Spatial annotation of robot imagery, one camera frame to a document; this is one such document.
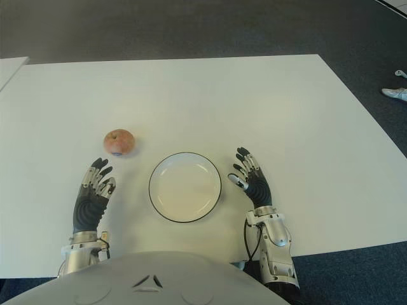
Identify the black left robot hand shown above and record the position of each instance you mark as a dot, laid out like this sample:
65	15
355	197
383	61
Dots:
86	209

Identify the white plate with black rim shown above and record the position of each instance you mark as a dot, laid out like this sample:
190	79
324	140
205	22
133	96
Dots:
185	187

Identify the grey robot torso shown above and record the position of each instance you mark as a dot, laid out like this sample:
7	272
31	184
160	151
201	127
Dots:
152	279

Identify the white side table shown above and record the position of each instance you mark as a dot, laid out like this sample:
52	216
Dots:
9	71

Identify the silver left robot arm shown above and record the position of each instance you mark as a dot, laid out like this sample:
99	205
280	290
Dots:
78	257

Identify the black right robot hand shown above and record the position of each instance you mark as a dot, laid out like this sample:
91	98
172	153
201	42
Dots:
260	190

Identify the red yellow apple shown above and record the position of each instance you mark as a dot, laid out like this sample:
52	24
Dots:
119	142

